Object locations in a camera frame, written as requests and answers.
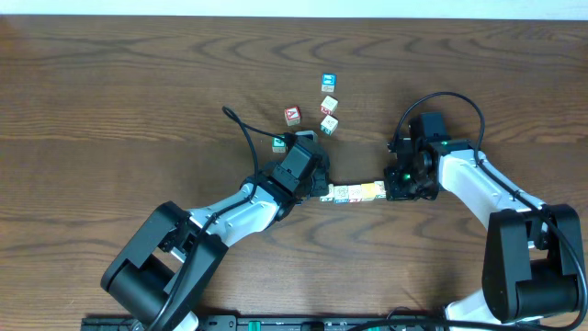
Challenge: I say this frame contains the green 4 wooden block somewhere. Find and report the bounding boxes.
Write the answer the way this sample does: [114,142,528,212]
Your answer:
[272,136,288,154]

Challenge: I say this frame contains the red A wooden block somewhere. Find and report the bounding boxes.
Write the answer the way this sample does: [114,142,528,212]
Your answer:
[284,106,301,127]

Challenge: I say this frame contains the red sided wooden block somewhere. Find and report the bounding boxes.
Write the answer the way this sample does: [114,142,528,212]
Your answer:
[348,185,363,203]

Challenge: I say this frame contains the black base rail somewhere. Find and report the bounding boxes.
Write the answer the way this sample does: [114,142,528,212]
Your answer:
[81,314,460,331]

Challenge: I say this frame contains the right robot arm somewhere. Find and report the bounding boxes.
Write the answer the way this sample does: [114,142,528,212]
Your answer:
[384,133,587,326]

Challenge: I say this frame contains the green circle wooden block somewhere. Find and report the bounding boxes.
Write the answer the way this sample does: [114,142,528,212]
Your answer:
[320,184,334,202]

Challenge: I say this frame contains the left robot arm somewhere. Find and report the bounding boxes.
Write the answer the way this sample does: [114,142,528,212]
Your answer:
[100,155,330,330]

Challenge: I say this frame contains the red M wooden block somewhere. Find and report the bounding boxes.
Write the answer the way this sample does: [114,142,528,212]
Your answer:
[320,96,339,116]

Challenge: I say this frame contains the right black cable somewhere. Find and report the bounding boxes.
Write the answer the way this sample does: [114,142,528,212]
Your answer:
[390,91,588,331]

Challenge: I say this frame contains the green J wooden block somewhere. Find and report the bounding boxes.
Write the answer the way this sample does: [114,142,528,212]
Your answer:
[320,115,339,136]

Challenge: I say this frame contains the black cable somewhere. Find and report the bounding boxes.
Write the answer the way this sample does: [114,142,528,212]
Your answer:
[390,91,588,331]
[146,106,288,331]

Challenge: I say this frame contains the yellow top wooden block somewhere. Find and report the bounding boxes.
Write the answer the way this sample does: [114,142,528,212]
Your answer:
[361,182,378,201]

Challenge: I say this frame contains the left black cable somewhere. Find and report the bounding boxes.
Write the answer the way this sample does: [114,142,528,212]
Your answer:
[146,106,288,331]

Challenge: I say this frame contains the blue top wooden block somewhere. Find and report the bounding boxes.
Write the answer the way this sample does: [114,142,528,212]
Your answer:
[321,74,337,93]

